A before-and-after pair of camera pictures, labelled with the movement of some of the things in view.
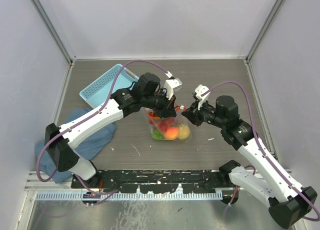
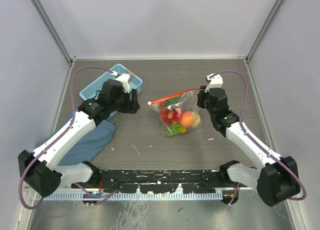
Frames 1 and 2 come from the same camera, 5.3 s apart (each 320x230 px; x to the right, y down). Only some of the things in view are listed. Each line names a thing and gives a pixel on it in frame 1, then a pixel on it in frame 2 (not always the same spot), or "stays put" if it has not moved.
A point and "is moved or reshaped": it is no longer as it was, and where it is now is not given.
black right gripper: x=190 y=115 -> x=201 y=96
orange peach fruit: x=171 y=133 -> x=187 y=119
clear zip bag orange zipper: x=175 y=128 is moved or reshaped
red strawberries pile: x=162 y=123 is moved or reshaped
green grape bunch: x=156 y=135 -> x=172 y=129
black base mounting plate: x=153 y=181 stays put
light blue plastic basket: x=100 y=91 stays put
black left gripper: x=168 y=109 -> x=131 y=106
